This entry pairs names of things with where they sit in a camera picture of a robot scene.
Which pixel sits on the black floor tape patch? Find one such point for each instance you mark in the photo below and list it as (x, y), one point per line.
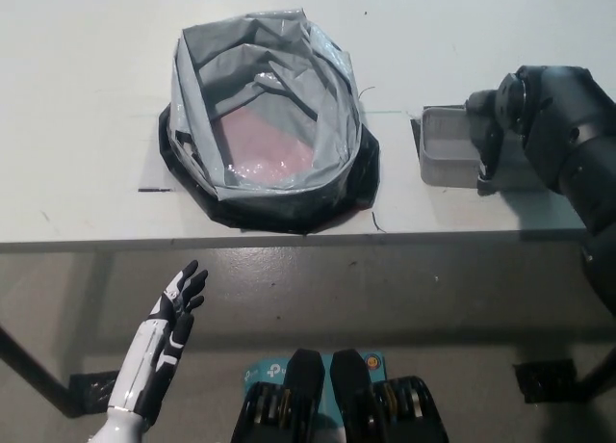
(94, 390)
(544, 380)

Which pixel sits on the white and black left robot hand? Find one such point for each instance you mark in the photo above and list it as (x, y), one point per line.
(142, 366)

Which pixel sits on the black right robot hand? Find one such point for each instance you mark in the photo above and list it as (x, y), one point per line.
(491, 144)

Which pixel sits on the grey perforated rectangular basket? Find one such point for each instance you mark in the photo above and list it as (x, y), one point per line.
(447, 164)

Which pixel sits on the black robot legs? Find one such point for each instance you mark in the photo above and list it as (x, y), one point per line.
(264, 373)

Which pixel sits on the black robot body block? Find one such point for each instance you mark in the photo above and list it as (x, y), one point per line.
(351, 390)
(300, 385)

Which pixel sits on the grey and black plastic bag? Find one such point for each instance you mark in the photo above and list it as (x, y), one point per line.
(289, 207)

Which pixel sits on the pink pad inside bag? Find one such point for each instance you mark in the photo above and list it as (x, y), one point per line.
(264, 142)

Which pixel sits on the thin black tape strip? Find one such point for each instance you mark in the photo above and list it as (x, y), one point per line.
(154, 190)

